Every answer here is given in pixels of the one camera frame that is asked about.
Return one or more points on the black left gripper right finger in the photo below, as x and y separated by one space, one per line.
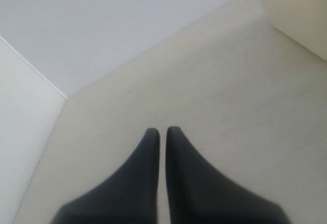
199 193

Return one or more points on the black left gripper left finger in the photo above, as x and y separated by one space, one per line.
127 196

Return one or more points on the cream plastic bin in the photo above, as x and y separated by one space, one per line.
302 20

